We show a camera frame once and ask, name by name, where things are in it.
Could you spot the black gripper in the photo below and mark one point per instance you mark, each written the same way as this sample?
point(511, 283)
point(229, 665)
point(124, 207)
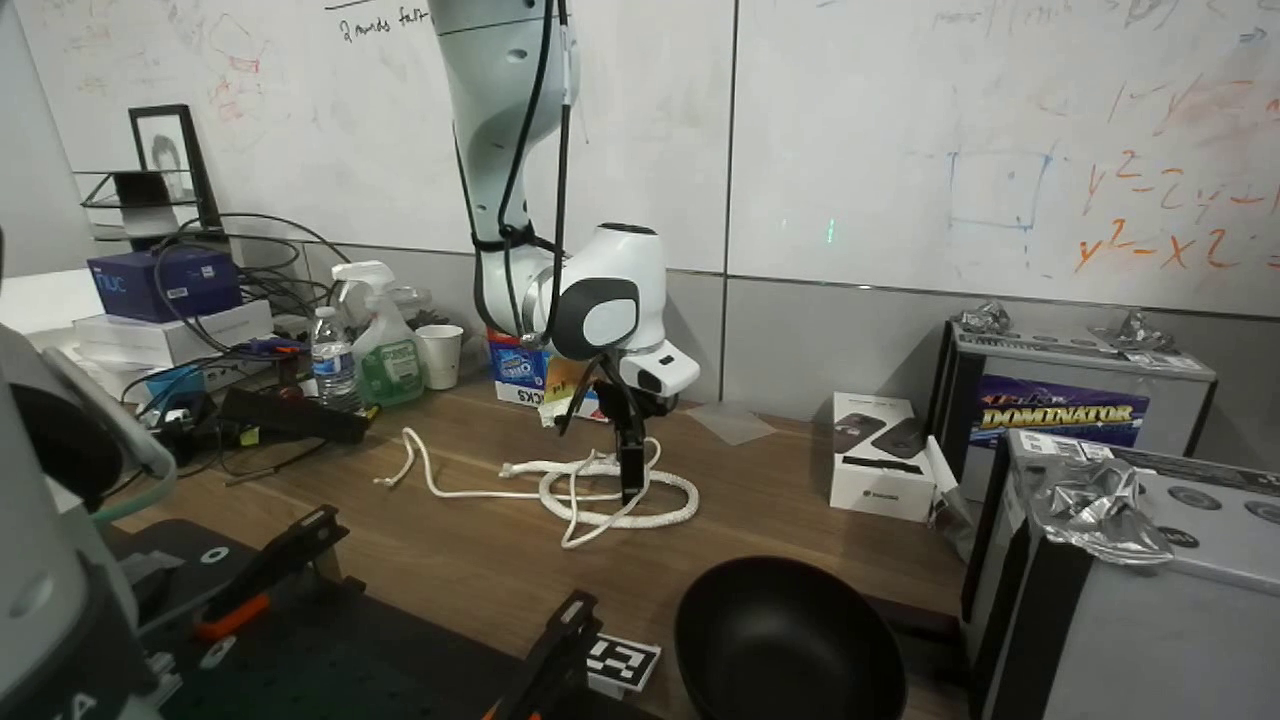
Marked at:
point(627, 390)

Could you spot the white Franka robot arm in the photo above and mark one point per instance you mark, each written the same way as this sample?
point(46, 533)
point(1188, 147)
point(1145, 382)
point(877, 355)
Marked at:
point(502, 107)

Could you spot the blue cardboard snack box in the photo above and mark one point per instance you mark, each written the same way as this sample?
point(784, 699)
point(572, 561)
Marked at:
point(512, 365)

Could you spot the white phone box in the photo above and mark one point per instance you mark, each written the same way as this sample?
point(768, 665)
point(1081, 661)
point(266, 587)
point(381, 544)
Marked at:
point(880, 475)

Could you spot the flat white box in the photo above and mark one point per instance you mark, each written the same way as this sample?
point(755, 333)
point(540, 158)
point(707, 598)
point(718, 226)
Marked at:
point(172, 333)

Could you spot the white paper sheet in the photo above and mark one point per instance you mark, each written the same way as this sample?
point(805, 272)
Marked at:
point(729, 424)

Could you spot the black white fiducial tag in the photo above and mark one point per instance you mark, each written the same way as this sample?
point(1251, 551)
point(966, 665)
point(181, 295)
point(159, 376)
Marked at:
point(622, 665)

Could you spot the white paper cup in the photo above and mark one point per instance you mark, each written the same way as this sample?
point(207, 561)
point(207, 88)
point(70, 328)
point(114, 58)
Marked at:
point(442, 358)

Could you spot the black round bowl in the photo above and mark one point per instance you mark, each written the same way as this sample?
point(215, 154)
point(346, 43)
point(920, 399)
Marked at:
point(784, 647)

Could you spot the spray bottle green liquid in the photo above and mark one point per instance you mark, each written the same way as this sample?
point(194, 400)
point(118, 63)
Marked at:
point(390, 363)

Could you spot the clear water bottle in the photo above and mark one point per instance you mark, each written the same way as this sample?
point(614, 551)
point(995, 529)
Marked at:
point(329, 363)

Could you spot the black hand tool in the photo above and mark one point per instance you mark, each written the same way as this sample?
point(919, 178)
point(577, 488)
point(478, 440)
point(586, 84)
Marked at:
point(283, 421)

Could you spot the grey Dominator battery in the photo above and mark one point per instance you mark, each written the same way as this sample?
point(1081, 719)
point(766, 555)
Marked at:
point(1067, 404)

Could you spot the crumpled foil sheet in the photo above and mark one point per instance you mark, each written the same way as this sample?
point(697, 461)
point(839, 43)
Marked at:
point(1094, 500)
point(1134, 333)

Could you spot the dark blue carton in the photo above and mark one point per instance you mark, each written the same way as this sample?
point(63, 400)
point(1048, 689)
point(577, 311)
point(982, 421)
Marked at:
point(161, 283)

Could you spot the plain grey battery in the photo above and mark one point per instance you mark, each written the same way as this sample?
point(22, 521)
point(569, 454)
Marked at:
point(1173, 626)

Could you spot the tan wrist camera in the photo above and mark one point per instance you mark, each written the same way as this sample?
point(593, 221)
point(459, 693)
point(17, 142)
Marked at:
point(566, 385)

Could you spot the black picture frame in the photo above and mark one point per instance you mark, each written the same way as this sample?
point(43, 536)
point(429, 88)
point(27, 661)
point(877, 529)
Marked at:
point(172, 163)

